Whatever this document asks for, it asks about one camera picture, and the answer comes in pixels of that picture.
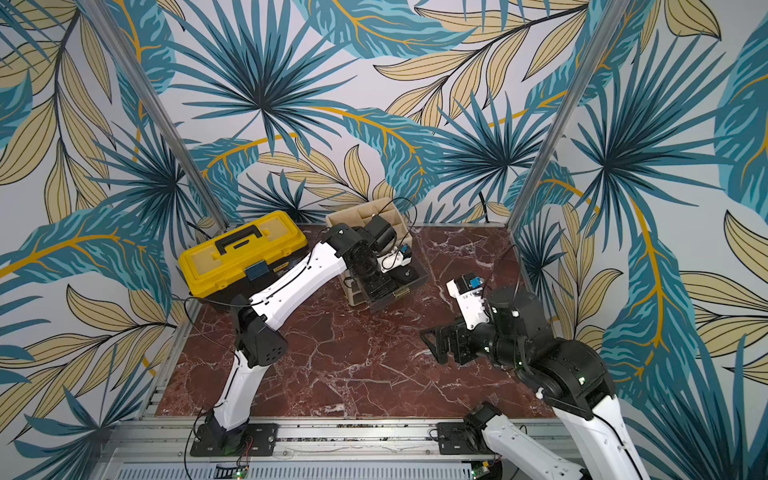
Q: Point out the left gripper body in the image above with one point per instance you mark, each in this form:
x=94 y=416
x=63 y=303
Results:
x=376 y=281

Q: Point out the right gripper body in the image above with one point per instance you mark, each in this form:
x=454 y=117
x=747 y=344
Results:
x=454 y=343

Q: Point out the beige drawer organizer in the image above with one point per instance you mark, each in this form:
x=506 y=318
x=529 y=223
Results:
x=360 y=215

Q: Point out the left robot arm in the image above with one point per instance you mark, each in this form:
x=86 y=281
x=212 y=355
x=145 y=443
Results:
x=258 y=341

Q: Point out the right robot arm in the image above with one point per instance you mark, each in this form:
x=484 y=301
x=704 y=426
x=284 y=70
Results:
x=507 y=327

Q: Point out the yellow black toolbox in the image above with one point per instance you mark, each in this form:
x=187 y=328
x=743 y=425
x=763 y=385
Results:
x=243 y=261

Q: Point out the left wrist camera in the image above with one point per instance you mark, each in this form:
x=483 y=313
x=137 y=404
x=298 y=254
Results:
x=398 y=257

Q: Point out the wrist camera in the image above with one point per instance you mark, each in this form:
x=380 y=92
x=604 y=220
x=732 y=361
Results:
x=398 y=257
x=467 y=290

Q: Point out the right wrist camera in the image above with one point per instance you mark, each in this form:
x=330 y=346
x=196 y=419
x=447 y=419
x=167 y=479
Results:
x=467 y=290

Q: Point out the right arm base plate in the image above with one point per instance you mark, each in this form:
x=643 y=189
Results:
x=459 y=438

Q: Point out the aluminium front rail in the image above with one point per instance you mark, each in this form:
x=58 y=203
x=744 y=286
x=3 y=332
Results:
x=332 y=448

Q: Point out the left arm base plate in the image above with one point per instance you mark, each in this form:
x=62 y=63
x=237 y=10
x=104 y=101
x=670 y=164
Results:
x=254 y=440

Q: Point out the right corner aluminium post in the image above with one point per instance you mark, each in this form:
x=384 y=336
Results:
x=582 y=75

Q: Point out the corner aluminium post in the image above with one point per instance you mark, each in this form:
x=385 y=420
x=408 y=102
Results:
x=582 y=75
x=107 y=28

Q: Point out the left corner aluminium post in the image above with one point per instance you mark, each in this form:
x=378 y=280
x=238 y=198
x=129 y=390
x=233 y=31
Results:
x=107 y=28

